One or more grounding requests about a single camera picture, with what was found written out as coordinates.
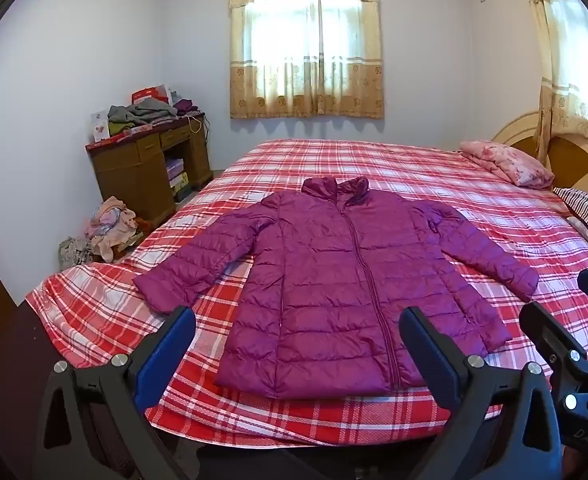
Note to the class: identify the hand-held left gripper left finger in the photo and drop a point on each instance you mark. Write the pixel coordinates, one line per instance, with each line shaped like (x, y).
(166, 355)

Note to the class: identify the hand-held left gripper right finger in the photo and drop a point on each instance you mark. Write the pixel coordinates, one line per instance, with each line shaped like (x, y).
(431, 355)

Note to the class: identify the purple down jacket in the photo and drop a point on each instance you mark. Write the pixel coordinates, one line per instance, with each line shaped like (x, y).
(324, 285)

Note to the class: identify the pink clothes pile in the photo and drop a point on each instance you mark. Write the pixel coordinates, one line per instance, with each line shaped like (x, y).
(114, 225)

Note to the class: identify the grey clothes pile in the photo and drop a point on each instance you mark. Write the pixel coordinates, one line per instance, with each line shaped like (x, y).
(139, 112)

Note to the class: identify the folded purple clothes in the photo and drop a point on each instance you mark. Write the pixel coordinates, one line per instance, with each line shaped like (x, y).
(184, 106)

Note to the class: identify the wooden headboard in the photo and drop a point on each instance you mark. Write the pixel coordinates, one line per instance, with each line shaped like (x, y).
(574, 160)

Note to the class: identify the grey patterned cloth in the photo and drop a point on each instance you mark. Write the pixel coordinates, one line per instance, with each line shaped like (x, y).
(74, 252)

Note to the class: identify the pink floral quilt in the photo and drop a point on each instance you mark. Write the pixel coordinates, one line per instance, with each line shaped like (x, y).
(509, 162)

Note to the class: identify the yellow flat box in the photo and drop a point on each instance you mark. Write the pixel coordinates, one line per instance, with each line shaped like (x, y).
(179, 182)

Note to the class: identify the brown wooden desk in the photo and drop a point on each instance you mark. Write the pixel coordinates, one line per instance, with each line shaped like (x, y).
(124, 180)

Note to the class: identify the bed with red plaid sheet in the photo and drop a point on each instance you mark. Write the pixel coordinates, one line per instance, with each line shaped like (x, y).
(374, 170)

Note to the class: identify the beige floral curtain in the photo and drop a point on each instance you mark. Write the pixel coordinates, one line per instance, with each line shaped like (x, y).
(574, 60)

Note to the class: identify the white printed card box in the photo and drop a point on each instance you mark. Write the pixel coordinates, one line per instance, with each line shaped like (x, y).
(99, 127)

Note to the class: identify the red and white box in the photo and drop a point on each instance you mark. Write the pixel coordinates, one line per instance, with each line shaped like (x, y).
(146, 94)

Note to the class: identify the beige window curtain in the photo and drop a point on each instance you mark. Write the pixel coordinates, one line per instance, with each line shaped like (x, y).
(274, 85)

